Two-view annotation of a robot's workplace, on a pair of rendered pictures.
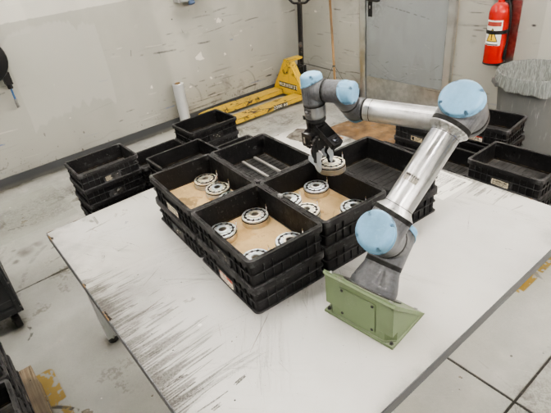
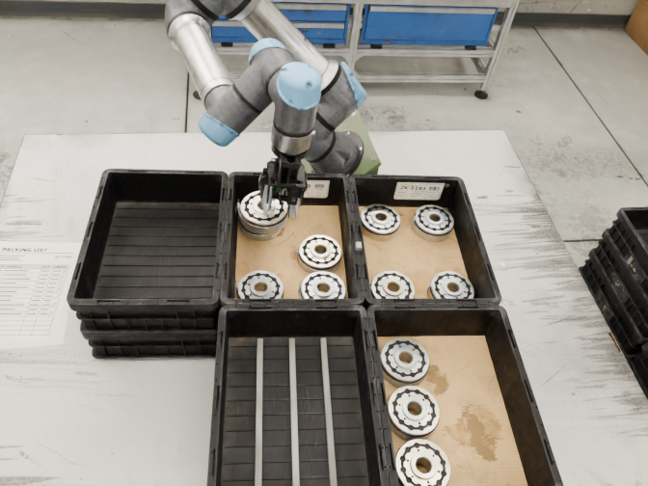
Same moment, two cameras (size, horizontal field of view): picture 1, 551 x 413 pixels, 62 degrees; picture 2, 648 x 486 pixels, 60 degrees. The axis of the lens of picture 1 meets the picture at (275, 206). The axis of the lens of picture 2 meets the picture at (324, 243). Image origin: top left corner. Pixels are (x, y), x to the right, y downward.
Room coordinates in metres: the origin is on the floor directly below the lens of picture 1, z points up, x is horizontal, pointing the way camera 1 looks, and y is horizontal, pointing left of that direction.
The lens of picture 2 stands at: (2.23, 0.22, 1.88)
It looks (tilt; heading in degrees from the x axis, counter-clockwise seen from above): 49 degrees down; 203
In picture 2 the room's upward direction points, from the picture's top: 8 degrees clockwise
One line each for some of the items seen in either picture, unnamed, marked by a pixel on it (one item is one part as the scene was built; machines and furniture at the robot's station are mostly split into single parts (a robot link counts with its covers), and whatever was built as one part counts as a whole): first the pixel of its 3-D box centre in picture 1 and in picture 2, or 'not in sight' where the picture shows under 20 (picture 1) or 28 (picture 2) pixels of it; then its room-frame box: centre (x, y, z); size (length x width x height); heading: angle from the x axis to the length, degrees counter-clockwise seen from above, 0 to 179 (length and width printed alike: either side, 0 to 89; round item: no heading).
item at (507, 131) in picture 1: (480, 150); not in sight; (2.65, -1.39, 0.37); 0.42 x 0.34 x 0.46; 36
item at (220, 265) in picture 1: (259, 256); not in sight; (1.32, 0.08, 0.76); 0.40 x 0.30 x 0.12; 32
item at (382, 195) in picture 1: (320, 189); (290, 234); (1.47, -0.17, 0.92); 0.40 x 0.30 x 0.02; 32
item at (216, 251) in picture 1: (256, 233); (414, 250); (1.32, 0.08, 0.87); 0.40 x 0.30 x 0.11; 32
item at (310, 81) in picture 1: (312, 89); (296, 98); (1.49, -0.17, 1.30); 0.09 x 0.08 x 0.11; 53
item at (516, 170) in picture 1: (510, 196); not in sight; (2.09, -1.30, 0.37); 0.40 x 0.30 x 0.45; 36
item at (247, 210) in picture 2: (331, 162); (263, 207); (1.51, -0.23, 1.01); 0.10 x 0.10 x 0.01
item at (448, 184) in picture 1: (428, 179); (23, 290); (1.82, -0.72, 0.70); 0.33 x 0.23 x 0.01; 36
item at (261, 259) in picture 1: (253, 220); (418, 236); (1.32, 0.08, 0.92); 0.40 x 0.30 x 0.02; 32
